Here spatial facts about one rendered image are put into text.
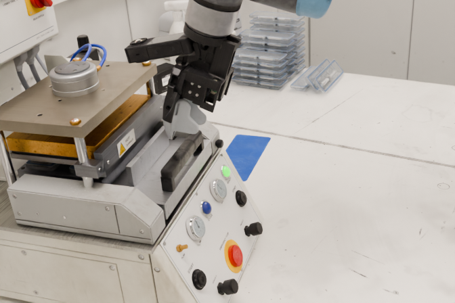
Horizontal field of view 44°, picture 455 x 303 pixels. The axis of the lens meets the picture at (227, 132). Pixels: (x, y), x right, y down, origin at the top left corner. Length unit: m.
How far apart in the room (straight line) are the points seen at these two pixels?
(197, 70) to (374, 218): 0.55
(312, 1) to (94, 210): 0.45
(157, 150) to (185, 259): 0.21
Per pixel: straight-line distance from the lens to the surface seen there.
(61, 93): 0.97
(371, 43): 3.37
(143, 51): 0.87
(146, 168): 0.97
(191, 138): 0.98
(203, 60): 0.85
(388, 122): 1.61
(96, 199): 0.87
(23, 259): 1.03
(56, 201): 0.91
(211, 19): 0.80
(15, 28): 1.07
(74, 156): 0.93
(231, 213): 1.08
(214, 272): 0.99
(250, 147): 1.48
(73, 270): 0.98
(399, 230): 1.19
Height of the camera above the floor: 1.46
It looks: 27 degrees down
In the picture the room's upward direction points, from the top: 5 degrees counter-clockwise
